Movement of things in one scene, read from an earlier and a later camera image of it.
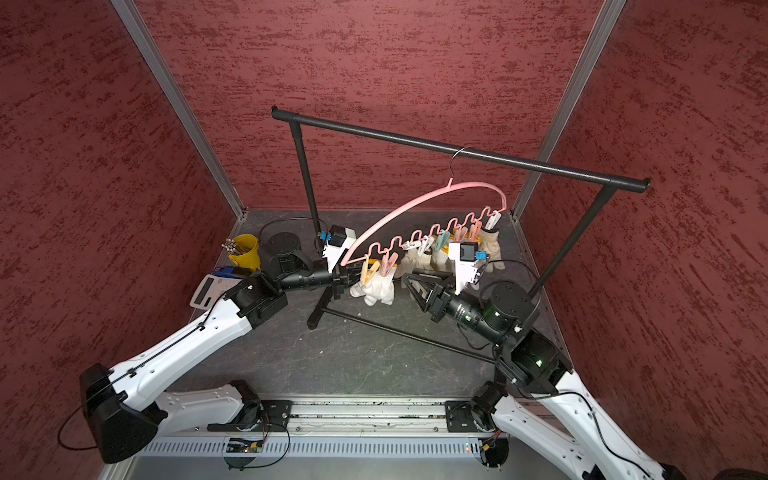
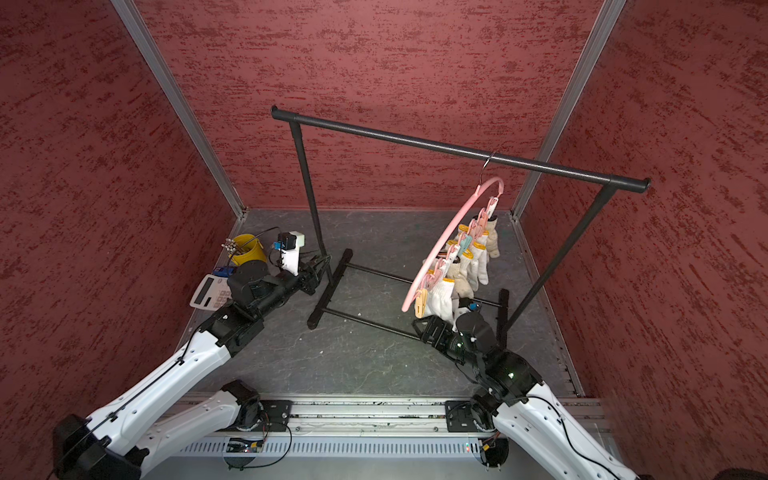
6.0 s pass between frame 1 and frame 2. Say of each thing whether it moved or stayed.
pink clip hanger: moved
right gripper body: moved
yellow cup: stayed
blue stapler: stayed
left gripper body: moved
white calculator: stayed
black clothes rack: stayed
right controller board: stayed
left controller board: stayed
